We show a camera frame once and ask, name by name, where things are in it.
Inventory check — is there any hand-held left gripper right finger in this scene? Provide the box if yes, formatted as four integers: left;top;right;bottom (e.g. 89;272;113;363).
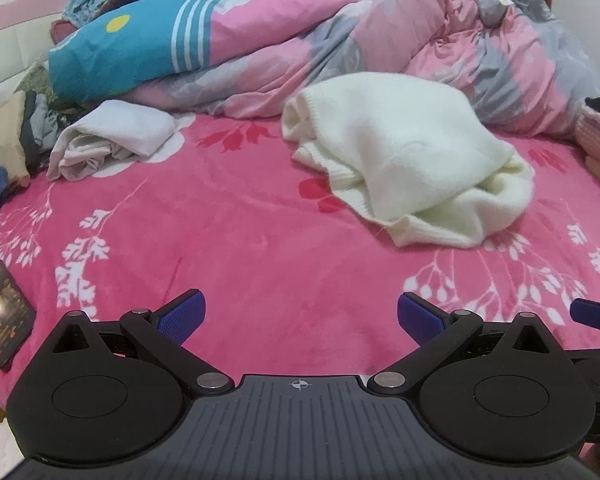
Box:
366;291;557;397

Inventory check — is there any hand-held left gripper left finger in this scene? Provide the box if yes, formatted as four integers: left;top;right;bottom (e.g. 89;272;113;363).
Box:
51;288;236;397

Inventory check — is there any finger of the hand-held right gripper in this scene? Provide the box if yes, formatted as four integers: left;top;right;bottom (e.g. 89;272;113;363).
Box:
570;298;600;335

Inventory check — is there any cream deer print sweater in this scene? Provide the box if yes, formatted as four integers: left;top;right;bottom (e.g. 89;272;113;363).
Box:
281;72;536;249

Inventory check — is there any dark clothes pile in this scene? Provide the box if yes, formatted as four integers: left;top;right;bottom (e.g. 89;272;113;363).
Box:
20;62;81;171

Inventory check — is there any pink floral blanket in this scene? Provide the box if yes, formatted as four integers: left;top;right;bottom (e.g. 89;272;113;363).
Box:
0;110;600;411

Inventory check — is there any black smartphone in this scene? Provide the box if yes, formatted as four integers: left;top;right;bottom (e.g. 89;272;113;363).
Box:
0;260;37;372

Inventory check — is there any white folded cloth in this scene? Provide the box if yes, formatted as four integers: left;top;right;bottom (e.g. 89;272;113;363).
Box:
46;100;177;182

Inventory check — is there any white fluffy cloth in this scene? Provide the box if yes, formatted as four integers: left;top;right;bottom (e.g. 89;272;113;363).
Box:
0;420;21;477

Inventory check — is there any beige pillow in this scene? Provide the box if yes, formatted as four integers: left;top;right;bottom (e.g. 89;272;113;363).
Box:
0;91;31;188

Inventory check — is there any teal striped pillow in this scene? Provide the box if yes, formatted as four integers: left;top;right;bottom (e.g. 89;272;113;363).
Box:
47;0;291;106

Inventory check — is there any pink grey floral quilt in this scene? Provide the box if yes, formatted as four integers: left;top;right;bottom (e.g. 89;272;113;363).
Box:
125;0;600;138

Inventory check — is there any dark red cloth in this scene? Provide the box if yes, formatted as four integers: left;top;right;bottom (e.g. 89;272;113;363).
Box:
50;20;77;44

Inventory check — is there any light blue cloth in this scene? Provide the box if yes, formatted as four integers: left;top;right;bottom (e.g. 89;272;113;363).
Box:
62;0;113;28

